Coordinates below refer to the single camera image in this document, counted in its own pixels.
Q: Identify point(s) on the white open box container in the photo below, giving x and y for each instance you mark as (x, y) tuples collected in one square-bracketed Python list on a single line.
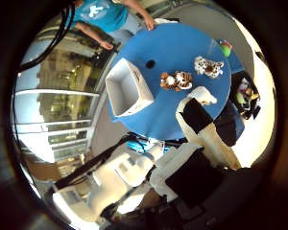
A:
[(128, 89)]

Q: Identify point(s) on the orange striped tiger plush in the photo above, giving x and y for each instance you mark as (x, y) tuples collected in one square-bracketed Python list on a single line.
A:
[(177, 80)]

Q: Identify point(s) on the white spotted leopard plush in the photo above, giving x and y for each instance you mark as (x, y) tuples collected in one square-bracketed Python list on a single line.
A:
[(209, 67)]

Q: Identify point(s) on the dark blue chair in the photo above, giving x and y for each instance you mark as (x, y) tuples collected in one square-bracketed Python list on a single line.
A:
[(230, 127)]

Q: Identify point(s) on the green and red toy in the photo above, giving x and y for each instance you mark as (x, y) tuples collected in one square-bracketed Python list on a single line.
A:
[(226, 49)]

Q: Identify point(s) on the small blue side table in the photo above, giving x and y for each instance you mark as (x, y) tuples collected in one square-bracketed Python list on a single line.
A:
[(236, 62)]

